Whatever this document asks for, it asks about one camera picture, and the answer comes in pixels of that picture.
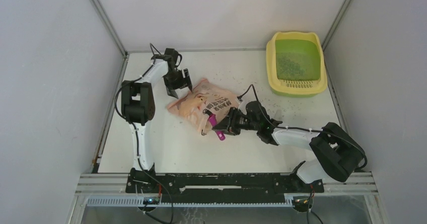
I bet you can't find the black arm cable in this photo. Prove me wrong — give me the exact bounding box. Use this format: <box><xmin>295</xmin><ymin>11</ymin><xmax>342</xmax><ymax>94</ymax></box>
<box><xmin>237</xmin><ymin>84</ymin><xmax>368</xmax><ymax>224</ymax></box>
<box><xmin>114</xmin><ymin>43</ymin><xmax>183</xmax><ymax>224</ymax></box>

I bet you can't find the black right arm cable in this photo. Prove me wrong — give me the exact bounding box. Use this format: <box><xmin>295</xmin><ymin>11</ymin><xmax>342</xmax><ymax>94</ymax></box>
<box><xmin>237</xmin><ymin>84</ymin><xmax>368</xmax><ymax>224</ymax></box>

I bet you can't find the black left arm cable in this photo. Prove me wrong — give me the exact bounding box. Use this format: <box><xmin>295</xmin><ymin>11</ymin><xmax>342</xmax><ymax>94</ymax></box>
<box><xmin>114</xmin><ymin>43</ymin><xmax>183</xmax><ymax>224</ymax></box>

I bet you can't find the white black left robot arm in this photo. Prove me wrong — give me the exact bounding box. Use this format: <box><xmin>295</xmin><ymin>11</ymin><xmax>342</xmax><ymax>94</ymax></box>
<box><xmin>115</xmin><ymin>45</ymin><xmax>193</xmax><ymax>172</ymax></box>

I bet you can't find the aluminium front frame rail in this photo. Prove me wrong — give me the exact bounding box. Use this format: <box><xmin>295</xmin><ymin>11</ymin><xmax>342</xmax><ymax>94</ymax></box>
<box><xmin>75</xmin><ymin>173</ymin><xmax>378</xmax><ymax>207</ymax></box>

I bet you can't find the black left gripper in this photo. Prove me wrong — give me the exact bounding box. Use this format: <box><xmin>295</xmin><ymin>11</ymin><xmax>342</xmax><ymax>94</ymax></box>
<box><xmin>164</xmin><ymin>69</ymin><xmax>192</xmax><ymax>99</ymax></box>

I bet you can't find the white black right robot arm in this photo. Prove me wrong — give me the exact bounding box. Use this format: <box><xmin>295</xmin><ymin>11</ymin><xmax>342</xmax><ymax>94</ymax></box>
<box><xmin>212</xmin><ymin>101</ymin><xmax>366</xmax><ymax>192</ymax></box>

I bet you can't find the pink cat litter bag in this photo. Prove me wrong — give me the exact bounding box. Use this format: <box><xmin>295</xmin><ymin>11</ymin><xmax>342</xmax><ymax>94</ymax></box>
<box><xmin>167</xmin><ymin>78</ymin><xmax>241</xmax><ymax>135</ymax></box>

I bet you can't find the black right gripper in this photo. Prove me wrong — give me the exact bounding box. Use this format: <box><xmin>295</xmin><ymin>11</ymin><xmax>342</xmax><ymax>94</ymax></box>
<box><xmin>212</xmin><ymin>106</ymin><xmax>260</xmax><ymax>135</ymax></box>

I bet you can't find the yellow green litter box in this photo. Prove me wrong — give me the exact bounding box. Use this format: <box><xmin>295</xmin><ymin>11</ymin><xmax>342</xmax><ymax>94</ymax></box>
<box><xmin>265</xmin><ymin>31</ymin><xmax>328</xmax><ymax>97</ymax></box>

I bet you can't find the green litter pellets pile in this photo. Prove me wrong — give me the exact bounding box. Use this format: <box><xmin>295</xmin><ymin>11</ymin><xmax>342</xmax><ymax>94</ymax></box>
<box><xmin>276</xmin><ymin>53</ymin><xmax>306</xmax><ymax>81</ymax></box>

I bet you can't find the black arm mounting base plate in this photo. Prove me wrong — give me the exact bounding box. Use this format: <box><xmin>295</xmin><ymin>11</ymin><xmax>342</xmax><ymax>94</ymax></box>
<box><xmin>125</xmin><ymin>170</ymin><xmax>324</xmax><ymax>204</ymax></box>

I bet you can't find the magenta plastic scoop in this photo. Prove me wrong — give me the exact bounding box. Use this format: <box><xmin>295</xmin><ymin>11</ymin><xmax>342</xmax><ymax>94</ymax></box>
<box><xmin>206</xmin><ymin>113</ymin><xmax>227</xmax><ymax>141</ymax></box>

